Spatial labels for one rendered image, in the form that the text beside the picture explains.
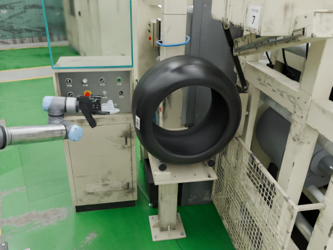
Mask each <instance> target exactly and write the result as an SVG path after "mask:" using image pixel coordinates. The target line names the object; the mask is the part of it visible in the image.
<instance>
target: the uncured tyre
mask: <svg viewBox="0 0 333 250"><path fill-rule="evenodd" d="M192 85H201V86H206V87H209V88H210V89H211V94H212V99H211V104H210V107H209V110H208V112H207V113H206V115H205V116H204V117H203V119H202V120H201V121H199V122H198V123H197V124H196V125H194V126H192V127H190V128H188V129H184V130H168V129H165V128H162V127H160V126H159V125H157V124H156V123H155V122H154V121H153V119H154V115H155V112H156V110H157V108H158V106H159V105H160V103H161V102H162V101H163V100H164V99H165V98H166V97H167V96H168V95H169V94H171V93H172V92H174V91H176V90H178V89H180V88H183V87H186V86H192ZM131 110H132V117H133V123H134V129H135V132H136V135H137V137H138V139H139V141H140V143H141V144H142V145H143V147H144V148H145V149H146V150H147V151H148V152H149V153H150V154H151V155H152V156H154V157H155V158H157V159H159V160H161V161H163V162H166V163H169V164H173V165H192V164H197V163H200V162H203V161H206V160H208V159H210V158H212V157H214V156H215V155H217V154H218V153H220V152H221V151H222V150H223V149H224V148H225V147H226V146H227V145H228V144H229V143H230V142H231V140H232V139H233V137H234V136H235V134H236V132H237V130H238V127H239V125H240V121H241V115H242V104H241V99H240V96H239V92H238V90H237V88H236V86H235V84H234V83H233V81H232V80H231V79H230V78H229V76H228V75H226V74H225V73H224V72H223V71H222V70H220V69H219V68H218V67H217V66H215V65H214V64H213V63H211V62H210V61H208V60H206V59H204V58H201V57H197V56H192V55H179V56H174V57H170V58H167V59H164V60H162V61H160V62H158V63H156V64H155V65H153V66H152V67H151V68H149V69H148V70H147V71H146V72H145V73H144V75H143V76H142V77H141V78H140V80H139V82H138V83H137V85H136V87H135V90H134V93H133V96H132V103H131ZM136 116H137V117H138V118H139V119H140V129H138V128H137V127H136Z"/></svg>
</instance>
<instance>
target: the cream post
mask: <svg viewBox="0 0 333 250"><path fill-rule="evenodd" d="M186 14H187V0H161V18H160V19H161V33H163V44H165V45H168V44H180V43H184V42H185V35H186V16H187V15H186ZM179 55H185V45H181V46H172V47H164V46H161V55H160V61H161V59H162V60H164V59H167V58H170V57H174V56H179ZM182 94H183V88H180V89H178V90H176V91H174V92H172V93H171V94H169V95H168V96H167V97H166V98H165V99H164V100H163V101H162V102H161V103H160V107H161V109H162V111H161V112H160V127H162V128H165V129H166V128H181V114H182ZM177 192H178V183H175V184H165V185H159V205H158V220H159V228H160V232H163V231H168V226H169V229H170V231H172V230H176V212H177Z"/></svg>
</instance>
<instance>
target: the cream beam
mask: <svg viewBox="0 0 333 250"><path fill-rule="evenodd" d="M326 1H327V0H212V12H211V18H212V19H215V20H218V21H220V22H223V23H226V24H229V25H231V26H234V27H237V28H240V29H242V30H245V31H248V32H250V33H253V34H256V35H259V36H287V37H290V36H291V35H292V32H293V31H294V25H295V21H296V17H297V16H298V15H301V14H304V13H306V12H309V11H312V10H314V9H325V5H326ZM250 5H255V6H261V11H260V17H259V24H258V29H255V28H252V27H249V26H248V19H249V12H250Z"/></svg>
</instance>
